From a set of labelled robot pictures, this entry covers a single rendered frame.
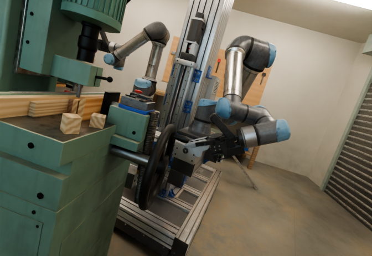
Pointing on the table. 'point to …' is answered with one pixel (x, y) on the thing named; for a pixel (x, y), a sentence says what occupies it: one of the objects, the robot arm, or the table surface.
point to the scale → (51, 92)
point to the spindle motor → (97, 0)
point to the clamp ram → (110, 97)
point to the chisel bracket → (76, 71)
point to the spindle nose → (88, 41)
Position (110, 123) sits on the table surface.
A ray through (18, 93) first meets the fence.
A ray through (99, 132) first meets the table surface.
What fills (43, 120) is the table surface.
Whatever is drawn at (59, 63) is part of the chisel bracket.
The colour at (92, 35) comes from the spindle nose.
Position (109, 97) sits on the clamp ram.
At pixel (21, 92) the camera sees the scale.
